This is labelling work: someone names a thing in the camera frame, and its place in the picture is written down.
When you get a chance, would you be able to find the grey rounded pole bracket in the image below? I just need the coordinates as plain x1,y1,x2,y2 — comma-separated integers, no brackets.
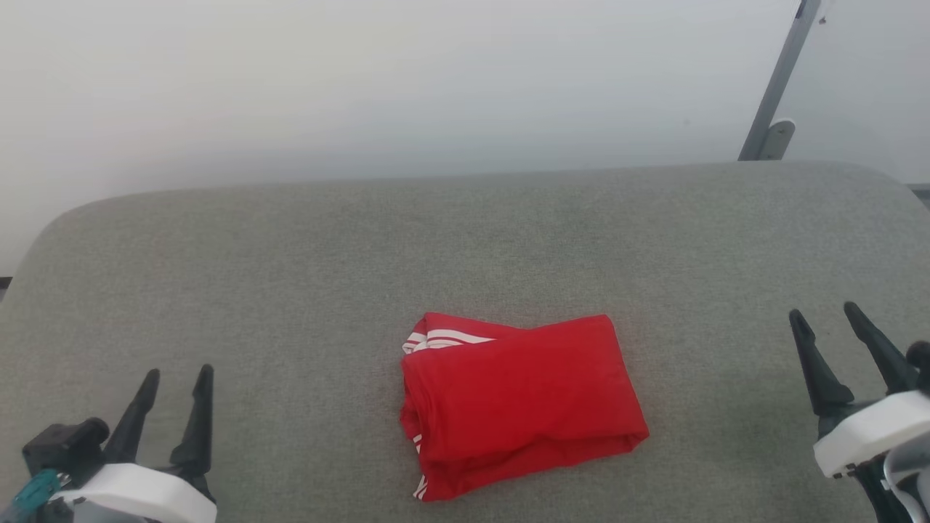
759,118,796,161

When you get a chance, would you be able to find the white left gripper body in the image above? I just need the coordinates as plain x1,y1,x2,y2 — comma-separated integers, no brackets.
51,463,217,523

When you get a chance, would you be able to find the grey metal pole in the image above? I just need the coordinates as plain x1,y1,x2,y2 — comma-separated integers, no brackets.
738,0,822,161

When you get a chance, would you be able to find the grey fabric sofa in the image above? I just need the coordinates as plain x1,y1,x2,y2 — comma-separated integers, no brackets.
0,161,930,523

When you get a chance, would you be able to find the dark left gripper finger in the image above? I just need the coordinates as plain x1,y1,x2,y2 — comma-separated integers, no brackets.
105,369,161,466
171,365,217,502

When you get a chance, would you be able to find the red and white t-shirt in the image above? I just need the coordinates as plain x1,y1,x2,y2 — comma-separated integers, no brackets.
400,312,650,502

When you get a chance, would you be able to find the teal left camera connector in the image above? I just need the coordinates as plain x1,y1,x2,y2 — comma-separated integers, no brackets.
4,469,63,523

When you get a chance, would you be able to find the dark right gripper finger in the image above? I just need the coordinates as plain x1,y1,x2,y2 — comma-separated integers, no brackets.
790,309,854,418
844,302,918,395

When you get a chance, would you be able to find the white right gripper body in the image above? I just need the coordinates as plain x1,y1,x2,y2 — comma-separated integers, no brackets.
814,391,930,479

